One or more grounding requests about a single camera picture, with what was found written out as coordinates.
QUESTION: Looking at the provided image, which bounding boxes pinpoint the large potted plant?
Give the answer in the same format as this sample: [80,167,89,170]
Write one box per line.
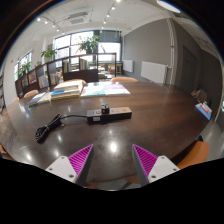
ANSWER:
[77,34,100,55]

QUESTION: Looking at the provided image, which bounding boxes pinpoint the thin blue book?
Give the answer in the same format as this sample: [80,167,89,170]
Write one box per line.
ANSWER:
[27,92,46,107]

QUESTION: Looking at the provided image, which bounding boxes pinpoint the ceiling spot lights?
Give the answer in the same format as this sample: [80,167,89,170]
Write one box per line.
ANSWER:
[36,3,118,34]

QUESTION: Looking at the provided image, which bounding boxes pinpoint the blue-covered thick book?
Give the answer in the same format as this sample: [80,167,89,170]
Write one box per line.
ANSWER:
[50,87,83,101]

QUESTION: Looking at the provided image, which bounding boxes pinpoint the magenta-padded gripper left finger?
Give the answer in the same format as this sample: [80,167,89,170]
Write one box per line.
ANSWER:
[45,144,95,186]

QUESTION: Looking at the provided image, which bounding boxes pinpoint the small potted plant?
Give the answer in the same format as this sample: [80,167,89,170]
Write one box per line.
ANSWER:
[19,61,32,77]

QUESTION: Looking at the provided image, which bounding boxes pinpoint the thin white book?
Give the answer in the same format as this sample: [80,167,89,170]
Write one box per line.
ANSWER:
[38,92,53,104]

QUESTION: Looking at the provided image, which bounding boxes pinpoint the round white ceiling lamps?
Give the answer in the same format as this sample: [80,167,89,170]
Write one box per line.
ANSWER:
[156,0,181,14]

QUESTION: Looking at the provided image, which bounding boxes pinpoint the orange chair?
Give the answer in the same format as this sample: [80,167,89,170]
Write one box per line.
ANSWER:
[176,140,210,170]
[0,143,16,162]

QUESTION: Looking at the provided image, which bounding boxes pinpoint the large multi-pane window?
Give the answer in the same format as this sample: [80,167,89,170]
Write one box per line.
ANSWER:
[53,30,123,63]

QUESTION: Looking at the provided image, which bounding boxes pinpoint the blue box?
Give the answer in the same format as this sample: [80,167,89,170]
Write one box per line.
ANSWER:
[194,102,213,120]

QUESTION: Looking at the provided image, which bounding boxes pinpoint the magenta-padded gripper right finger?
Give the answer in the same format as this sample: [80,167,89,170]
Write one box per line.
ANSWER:
[131,144,180,187]

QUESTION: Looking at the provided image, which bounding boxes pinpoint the large white wall radiator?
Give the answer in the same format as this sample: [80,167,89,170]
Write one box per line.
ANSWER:
[140,60,168,84]

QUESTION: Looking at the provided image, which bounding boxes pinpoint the ceiling air conditioner unit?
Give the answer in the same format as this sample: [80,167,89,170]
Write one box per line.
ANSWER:
[66,11,90,26]

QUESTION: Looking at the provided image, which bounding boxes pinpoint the small white wall radiator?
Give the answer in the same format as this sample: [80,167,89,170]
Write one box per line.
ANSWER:
[122,59,134,73]

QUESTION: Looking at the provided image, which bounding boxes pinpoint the medium potted plant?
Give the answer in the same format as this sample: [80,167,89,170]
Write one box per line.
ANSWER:
[40,47,58,63]

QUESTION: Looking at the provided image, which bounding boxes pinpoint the small side window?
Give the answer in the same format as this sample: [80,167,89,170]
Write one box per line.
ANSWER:
[13,51,33,81]

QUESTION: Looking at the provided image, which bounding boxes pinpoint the grey door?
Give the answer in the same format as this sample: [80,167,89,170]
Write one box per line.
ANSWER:
[179,45,198,94]

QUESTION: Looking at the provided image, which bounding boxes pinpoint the dark low shelf unit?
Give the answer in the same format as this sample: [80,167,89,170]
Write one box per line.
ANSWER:
[14,52,118,98]

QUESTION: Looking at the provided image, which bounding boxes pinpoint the tall wall bookshelf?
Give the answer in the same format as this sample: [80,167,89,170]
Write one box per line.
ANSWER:
[0,73,6,114]

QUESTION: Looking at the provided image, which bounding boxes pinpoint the black power strip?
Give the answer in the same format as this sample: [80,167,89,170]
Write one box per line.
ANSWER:
[86,106,133,125]

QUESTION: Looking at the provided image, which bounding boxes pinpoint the purple cover book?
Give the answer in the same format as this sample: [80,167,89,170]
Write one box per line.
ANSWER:
[103,83,131,97]

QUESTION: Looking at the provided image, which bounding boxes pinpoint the blue and yellow illustrated book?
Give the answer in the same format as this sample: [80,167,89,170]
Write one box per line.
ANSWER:
[80,84,107,98]

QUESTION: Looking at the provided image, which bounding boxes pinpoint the black power strip cable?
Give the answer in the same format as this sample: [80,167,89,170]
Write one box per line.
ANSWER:
[34,113,88,144]

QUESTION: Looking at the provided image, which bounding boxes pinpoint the white vertical wall pipe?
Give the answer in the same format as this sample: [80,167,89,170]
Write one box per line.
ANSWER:
[168,18,178,86]

